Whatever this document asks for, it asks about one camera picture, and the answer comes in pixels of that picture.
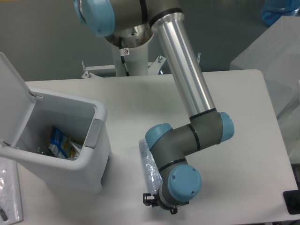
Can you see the crushed clear plastic bottle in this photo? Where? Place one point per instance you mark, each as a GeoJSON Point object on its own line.
{"type": "Point", "coordinates": [152, 176]}

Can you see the translucent plastic box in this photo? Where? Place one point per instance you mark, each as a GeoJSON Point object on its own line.
{"type": "Point", "coordinates": [276, 53]}

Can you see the black device at edge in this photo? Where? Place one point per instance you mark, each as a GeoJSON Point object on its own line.
{"type": "Point", "coordinates": [292, 201]}

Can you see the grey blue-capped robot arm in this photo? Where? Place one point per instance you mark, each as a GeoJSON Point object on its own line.
{"type": "Point", "coordinates": [115, 20]}

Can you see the white open trash can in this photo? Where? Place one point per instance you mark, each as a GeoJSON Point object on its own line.
{"type": "Point", "coordinates": [26, 119]}

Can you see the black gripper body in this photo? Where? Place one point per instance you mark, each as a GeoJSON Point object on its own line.
{"type": "Point", "coordinates": [158, 200]}

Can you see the blue water jug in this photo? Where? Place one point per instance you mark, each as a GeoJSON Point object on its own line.
{"type": "Point", "coordinates": [272, 10]}

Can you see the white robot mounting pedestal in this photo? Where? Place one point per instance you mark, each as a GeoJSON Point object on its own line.
{"type": "Point", "coordinates": [129, 62]}

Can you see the blue yellow snack packet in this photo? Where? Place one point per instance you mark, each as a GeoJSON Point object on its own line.
{"type": "Point", "coordinates": [59, 143]}

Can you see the clear plastic wrapper bag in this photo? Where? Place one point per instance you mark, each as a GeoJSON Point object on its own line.
{"type": "Point", "coordinates": [75, 151]}

